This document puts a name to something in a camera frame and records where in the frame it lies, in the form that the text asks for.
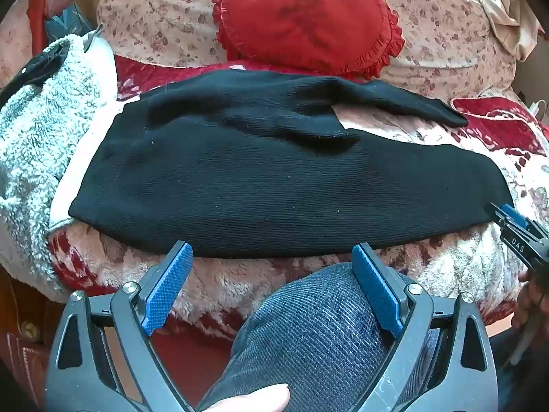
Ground red heart-shaped frilled pillow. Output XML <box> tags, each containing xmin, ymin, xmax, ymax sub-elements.
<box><xmin>212</xmin><ymin>0</ymin><xmax>405</xmax><ymax>80</ymax></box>

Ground teal plastic bag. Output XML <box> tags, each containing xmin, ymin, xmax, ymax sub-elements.
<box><xmin>45</xmin><ymin>3</ymin><xmax>93</xmax><ymax>39</ymax></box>

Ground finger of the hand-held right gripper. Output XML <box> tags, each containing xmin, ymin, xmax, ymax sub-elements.
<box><xmin>486</xmin><ymin>203</ymin><xmax>529</xmax><ymax>241</ymax></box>

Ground pink floral pillow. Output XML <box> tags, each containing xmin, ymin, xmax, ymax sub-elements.
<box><xmin>96</xmin><ymin>0</ymin><xmax>521</xmax><ymax>100</ymax></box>

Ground person's left hand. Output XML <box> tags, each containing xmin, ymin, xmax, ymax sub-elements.
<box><xmin>201</xmin><ymin>384</ymin><xmax>291</xmax><ymax>412</ymax></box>

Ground beige cloth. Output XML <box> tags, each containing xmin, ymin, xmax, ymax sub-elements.
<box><xmin>469</xmin><ymin>0</ymin><xmax>545</xmax><ymax>63</ymax></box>

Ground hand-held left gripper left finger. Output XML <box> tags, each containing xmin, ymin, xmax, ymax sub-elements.
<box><xmin>45</xmin><ymin>240</ymin><xmax>195</xmax><ymax>412</ymax></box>

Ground brown wooden furniture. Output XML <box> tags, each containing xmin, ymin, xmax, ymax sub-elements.
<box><xmin>0</xmin><ymin>266</ymin><xmax>54</xmax><ymax>404</ymax></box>

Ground red and white fleece blanket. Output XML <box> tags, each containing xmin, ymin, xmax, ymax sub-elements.
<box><xmin>50</xmin><ymin>55</ymin><xmax>549</xmax><ymax>336</ymax></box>

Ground black pants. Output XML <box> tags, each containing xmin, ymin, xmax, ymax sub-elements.
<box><xmin>69</xmin><ymin>70</ymin><xmax>514</xmax><ymax>259</ymax></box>

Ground person's right hand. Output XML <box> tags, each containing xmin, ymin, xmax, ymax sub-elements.
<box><xmin>514</xmin><ymin>270</ymin><xmax>535</xmax><ymax>332</ymax></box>

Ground grey-white fleece garment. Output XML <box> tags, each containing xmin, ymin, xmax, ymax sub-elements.
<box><xmin>0</xmin><ymin>30</ymin><xmax>129</xmax><ymax>305</ymax></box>

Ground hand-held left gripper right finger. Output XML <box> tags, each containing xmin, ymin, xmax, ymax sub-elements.
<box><xmin>351</xmin><ymin>242</ymin><xmax>499</xmax><ymax>412</ymax></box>

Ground white cable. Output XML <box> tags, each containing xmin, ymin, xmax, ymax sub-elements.
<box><xmin>528</xmin><ymin>99</ymin><xmax>549</xmax><ymax>122</ymax></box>

